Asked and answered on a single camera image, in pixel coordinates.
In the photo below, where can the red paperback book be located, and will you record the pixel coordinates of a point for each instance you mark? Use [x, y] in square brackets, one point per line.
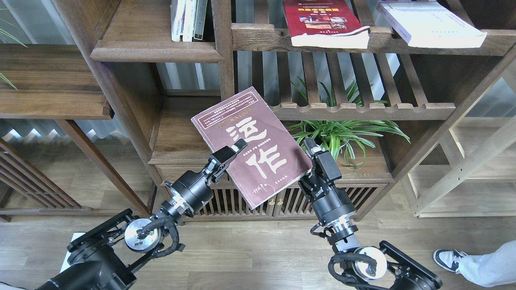
[324, 24]

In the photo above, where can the dark wooden bookshelf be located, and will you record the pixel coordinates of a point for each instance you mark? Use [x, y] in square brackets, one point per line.
[155, 85]

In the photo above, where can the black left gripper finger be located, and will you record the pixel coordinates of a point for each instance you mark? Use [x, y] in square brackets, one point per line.
[239, 145]

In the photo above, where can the green spider plant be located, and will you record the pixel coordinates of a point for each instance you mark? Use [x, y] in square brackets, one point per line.
[345, 137]

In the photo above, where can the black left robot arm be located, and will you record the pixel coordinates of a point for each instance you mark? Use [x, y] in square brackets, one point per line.
[108, 256]

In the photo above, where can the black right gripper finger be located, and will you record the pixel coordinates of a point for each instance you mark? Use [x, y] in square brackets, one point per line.
[311, 147]

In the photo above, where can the dark green upright book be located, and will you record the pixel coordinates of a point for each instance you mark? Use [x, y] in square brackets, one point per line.
[201, 9]

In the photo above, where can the white upright book left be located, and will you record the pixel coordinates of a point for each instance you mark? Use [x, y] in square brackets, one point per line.
[177, 13]

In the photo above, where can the blue white sneaker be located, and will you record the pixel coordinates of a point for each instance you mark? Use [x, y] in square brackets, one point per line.
[449, 260]

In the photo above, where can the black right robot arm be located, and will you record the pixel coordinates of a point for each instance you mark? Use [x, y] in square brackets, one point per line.
[352, 264]

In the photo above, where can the light wooden shelf frame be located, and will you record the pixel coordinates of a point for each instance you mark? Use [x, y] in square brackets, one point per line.
[479, 179]

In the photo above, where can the white upright book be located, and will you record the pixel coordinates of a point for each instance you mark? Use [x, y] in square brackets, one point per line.
[177, 13]
[189, 20]

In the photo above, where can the white lavender paperback book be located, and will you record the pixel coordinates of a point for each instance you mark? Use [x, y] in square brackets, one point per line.
[427, 24]

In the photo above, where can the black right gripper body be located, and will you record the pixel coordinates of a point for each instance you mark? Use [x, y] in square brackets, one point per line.
[331, 205]

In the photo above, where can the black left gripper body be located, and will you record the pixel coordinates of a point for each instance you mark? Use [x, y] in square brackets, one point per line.
[192, 190]

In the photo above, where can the white upright book middle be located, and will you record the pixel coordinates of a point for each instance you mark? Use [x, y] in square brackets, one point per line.
[189, 20]

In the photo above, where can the maroon book Chinese characters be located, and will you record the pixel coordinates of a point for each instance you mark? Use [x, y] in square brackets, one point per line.
[272, 159]

